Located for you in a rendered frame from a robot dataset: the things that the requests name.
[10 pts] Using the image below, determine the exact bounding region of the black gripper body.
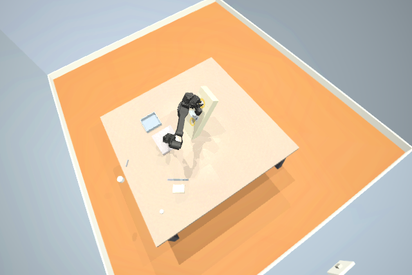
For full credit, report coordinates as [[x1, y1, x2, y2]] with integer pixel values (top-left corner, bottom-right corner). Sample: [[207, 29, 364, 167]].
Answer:
[[189, 102, 202, 116]]

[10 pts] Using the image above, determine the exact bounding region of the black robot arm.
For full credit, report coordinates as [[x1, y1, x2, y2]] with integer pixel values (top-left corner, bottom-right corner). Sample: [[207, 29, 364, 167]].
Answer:
[[163, 92, 201, 150]]

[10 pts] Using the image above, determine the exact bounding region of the beige service panel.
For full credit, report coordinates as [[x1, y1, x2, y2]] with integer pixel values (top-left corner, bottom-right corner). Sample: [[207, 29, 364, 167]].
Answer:
[[183, 86, 219, 140]]

